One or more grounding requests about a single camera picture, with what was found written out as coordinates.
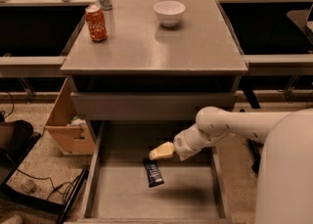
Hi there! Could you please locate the grey drawer cabinet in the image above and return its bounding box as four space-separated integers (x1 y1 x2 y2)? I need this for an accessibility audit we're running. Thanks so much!
62 0 247 135

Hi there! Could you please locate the orange soda can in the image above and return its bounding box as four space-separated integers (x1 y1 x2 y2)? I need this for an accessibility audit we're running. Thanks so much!
85 4 108 41

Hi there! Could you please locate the black cable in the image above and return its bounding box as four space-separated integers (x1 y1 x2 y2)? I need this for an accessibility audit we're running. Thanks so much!
16 167 82 204

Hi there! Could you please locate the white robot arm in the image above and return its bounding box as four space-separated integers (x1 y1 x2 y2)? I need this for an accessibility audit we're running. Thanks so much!
149 107 313 224

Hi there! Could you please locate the white ceramic bowl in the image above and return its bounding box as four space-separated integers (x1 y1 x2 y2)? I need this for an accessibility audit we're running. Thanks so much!
154 1 186 26

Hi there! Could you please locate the brown cardboard box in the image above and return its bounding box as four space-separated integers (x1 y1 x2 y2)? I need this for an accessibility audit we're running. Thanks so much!
45 79 95 155

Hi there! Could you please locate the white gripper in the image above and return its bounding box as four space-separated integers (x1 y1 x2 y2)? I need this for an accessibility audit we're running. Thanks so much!
149 124 225 161

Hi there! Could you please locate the open grey drawer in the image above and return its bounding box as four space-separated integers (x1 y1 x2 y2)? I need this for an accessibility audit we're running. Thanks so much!
68 121 233 224

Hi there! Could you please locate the dark blue snack bar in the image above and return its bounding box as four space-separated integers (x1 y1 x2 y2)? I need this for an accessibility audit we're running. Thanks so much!
143 158 164 188

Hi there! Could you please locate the closed grey drawer front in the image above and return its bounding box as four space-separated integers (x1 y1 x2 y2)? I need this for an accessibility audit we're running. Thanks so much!
71 92 236 121

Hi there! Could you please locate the black table leg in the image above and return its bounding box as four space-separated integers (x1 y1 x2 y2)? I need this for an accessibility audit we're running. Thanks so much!
247 140 261 174

